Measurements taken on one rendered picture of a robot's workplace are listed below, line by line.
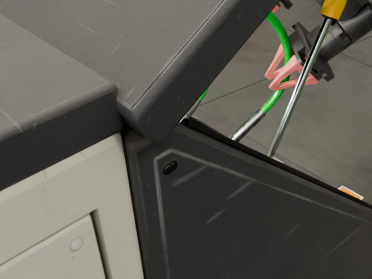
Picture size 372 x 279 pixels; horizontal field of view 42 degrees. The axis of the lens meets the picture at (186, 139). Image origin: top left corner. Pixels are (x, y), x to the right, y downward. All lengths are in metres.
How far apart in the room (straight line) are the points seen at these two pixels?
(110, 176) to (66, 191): 0.03
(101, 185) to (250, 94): 2.88
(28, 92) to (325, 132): 2.63
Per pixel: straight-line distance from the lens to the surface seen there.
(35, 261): 0.31
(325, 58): 0.82
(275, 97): 0.86
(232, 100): 3.10
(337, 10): 0.48
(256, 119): 0.86
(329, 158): 2.67
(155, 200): 0.35
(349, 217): 0.67
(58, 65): 0.31
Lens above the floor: 1.63
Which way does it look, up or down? 36 degrees down
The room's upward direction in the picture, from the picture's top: 3 degrees counter-clockwise
